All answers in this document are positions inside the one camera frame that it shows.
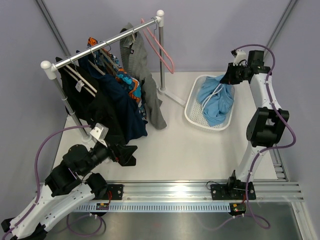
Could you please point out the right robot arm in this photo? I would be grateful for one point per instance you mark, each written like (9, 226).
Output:
(265, 128)

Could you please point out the white perforated basket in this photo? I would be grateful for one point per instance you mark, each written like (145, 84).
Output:
(193, 110)

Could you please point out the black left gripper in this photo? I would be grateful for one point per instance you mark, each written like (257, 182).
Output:
(123, 153)

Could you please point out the black garment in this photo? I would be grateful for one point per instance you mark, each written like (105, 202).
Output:
(99, 109)

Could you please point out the wooden hanger with black garment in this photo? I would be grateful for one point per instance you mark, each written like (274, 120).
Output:
(76, 84)

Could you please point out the grey knit shorts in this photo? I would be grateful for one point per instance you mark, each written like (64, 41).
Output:
(134, 60)

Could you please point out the light blue shorts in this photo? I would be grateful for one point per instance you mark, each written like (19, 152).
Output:
(216, 100)

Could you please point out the patterned navy orange shorts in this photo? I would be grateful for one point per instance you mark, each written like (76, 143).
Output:
(129, 83)

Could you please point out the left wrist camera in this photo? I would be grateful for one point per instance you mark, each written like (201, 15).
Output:
(99, 133)

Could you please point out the wooden hanger with patterned shorts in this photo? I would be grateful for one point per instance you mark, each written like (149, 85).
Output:
(106, 61)

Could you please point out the silver clothes rack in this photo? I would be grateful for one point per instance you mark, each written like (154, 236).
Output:
(156, 25)

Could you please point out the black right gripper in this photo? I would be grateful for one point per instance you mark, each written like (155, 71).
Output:
(228, 78)

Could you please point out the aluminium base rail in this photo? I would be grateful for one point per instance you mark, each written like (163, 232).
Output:
(189, 191)

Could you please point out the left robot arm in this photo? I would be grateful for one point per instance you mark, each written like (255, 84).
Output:
(69, 185)

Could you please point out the pink clothes hanger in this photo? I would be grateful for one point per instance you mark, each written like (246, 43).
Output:
(160, 51)

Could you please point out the navy blue garment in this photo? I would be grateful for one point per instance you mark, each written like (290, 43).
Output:
(129, 117)

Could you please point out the white slotted cable duct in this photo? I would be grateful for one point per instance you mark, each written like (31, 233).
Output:
(155, 207)

